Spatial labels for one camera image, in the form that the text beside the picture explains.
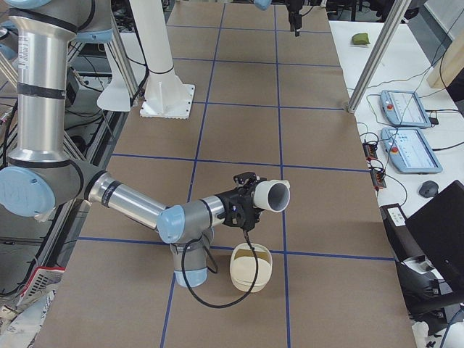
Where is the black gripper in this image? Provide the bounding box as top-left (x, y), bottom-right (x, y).
top-left (216, 172), bottom-right (268, 231)
top-left (286, 0), bottom-right (302, 37)

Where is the white cup with handle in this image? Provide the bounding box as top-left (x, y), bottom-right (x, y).
top-left (253, 180), bottom-right (291, 212)

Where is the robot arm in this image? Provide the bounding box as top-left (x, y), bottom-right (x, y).
top-left (1, 1), bottom-right (270, 289)
top-left (252, 0), bottom-right (304, 37)

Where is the green cloth pouch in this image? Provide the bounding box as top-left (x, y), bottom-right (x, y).
top-left (351, 33), bottom-right (370, 46)

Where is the cream ceramic container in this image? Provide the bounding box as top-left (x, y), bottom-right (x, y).
top-left (229, 243), bottom-right (273, 292)

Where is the orange electronics board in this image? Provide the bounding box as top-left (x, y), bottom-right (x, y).
top-left (362, 142), bottom-right (378, 161)

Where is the upper teach pendant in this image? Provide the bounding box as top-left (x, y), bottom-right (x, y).
top-left (380, 90), bottom-right (431, 128)

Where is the teach pendant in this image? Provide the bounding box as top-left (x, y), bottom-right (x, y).
top-left (380, 90), bottom-right (431, 128)
top-left (380, 127), bottom-right (443, 174)

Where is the lower teach pendant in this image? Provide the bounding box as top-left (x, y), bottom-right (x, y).
top-left (380, 127), bottom-right (443, 174)

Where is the black computer mouse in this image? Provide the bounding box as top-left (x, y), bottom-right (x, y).
top-left (418, 181), bottom-right (439, 198)

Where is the black laptop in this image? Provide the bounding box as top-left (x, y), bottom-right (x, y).
top-left (406, 180), bottom-right (463, 291)

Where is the aluminium frame post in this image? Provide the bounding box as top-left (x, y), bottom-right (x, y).
top-left (347, 0), bottom-right (412, 114)

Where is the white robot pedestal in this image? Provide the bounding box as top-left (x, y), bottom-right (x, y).
top-left (130, 0), bottom-right (195, 119)

